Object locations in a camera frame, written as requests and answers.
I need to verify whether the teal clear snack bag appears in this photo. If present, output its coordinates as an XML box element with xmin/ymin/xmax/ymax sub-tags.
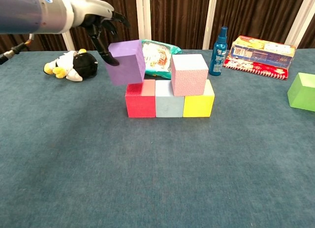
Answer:
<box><xmin>140</xmin><ymin>39</ymin><xmax>183</xmax><ymax>80</ymax></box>

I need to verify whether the red spiral notebook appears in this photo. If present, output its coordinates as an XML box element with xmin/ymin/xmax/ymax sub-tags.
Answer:
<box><xmin>222</xmin><ymin>56</ymin><xmax>289</xmax><ymax>81</ymax></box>

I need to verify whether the pink foam cube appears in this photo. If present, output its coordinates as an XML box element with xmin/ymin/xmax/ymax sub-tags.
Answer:
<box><xmin>171</xmin><ymin>54</ymin><xmax>209</xmax><ymax>97</ymax></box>

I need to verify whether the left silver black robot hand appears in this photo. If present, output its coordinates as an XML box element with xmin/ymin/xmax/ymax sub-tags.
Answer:
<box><xmin>70</xmin><ymin>0</ymin><xmax>131</xmax><ymax>66</ymax></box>

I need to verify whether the green foam cube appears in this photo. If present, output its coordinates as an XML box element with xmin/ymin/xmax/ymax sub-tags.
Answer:
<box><xmin>287</xmin><ymin>72</ymin><xmax>315</xmax><ymax>112</ymax></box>

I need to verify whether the dark brown curtain panel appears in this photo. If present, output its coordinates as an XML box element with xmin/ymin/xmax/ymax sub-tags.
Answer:
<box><xmin>149</xmin><ymin>0</ymin><xmax>212</xmax><ymax>51</ymax></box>
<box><xmin>63</xmin><ymin>0</ymin><xmax>139</xmax><ymax>51</ymax></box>
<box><xmin>0</xmin><ymin>32</ymin><xmax>67</xmax><ymax>54</ymax></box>
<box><xmin>209</xmin><ymin>0</ymin><xmax>308</xmax><ymax>50</ymax></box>

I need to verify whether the black white penguin plush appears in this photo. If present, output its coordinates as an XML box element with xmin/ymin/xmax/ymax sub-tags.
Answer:
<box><xmin>43</xmin><ymin>48</ymin><xmax>98</xmax><ymax>82</ymax></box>

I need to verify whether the yellow blue carton box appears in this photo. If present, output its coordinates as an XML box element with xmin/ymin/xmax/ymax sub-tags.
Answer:
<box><xmin>230</xmin><ymin>35</ymin><xmax>296</xmax><ymax>70</ymax></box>

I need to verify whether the red foam cube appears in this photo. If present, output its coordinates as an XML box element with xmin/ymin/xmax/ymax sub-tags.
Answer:
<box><xmin>125</xmin><ymin>79</ymin><xmax>157</xmax><ymax>118</ymax></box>

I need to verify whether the blue spray bottle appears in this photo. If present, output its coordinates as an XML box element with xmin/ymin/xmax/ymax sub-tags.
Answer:
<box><xmin>208</xmin><ymin>26</ymin><xmax>229</xmax><ymax>76</ymax></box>

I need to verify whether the light blue foam cube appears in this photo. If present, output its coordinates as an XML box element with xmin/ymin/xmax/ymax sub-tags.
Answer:
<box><xmin>155</xmin><ymin>79</ymin><xmax>185</xmax><ymax>118</ymax></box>

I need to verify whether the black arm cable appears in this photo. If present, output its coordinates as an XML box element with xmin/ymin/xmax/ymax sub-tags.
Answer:
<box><xmin>0</xmin><ymin>33</ymin><xmax>35</xmax><ymax>65</ymax></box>

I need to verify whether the purple foam cube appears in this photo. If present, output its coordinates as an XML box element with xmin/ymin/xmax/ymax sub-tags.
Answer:
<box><xmin>107</xmin><ymin>39</ymin><xmax>146</xmax><ymax>86</ymax></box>

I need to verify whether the yellow foam cube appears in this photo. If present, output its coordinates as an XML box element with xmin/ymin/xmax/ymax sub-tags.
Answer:
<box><xmin>182</xmin><ymin>79</ymin><xmax>215</xmax><ymax>118</ymax></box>

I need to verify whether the teal carpet table mat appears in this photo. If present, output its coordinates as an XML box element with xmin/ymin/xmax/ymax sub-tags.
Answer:
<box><xmin>0</xmin><ymin>48</ymin><xmax>315</xmax><ymax>228</ymax></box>

